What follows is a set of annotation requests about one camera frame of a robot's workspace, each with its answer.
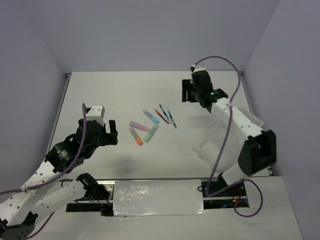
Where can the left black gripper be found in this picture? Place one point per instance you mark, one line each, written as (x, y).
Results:
(111, 138)

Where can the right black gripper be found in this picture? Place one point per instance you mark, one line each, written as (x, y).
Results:
(186, 86)

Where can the light blue gel pen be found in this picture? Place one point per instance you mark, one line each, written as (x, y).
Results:
(171, 118)

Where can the dark blue gel pen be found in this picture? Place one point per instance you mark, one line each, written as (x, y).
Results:
(165, 114)

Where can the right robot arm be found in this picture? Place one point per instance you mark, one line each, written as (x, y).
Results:
(258, 152)

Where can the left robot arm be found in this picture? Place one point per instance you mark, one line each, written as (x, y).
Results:
(35, 202)

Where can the purple highlighter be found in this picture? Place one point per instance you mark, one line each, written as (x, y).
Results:
(139, 126)

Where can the orange highlighter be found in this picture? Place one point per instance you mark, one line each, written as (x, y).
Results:
(135, 136)

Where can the blue highlighter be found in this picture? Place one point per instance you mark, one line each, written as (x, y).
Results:
(150, 116)

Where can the green highlighter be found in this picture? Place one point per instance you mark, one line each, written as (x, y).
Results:
(151, 133)

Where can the red gel pen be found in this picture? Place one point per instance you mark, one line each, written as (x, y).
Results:
(161, 116)

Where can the clear plastic organizer tray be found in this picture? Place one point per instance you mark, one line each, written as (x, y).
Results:
(211, 140)

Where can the silver foil tape sheet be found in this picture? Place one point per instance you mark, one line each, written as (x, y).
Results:
(157, 198)

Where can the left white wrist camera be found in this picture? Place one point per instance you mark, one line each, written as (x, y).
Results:
(95, 113)

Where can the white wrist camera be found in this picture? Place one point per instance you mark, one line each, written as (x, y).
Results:
(95, 113)
(197, 68)

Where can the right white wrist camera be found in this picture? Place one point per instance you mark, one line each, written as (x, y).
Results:
(197, 68)

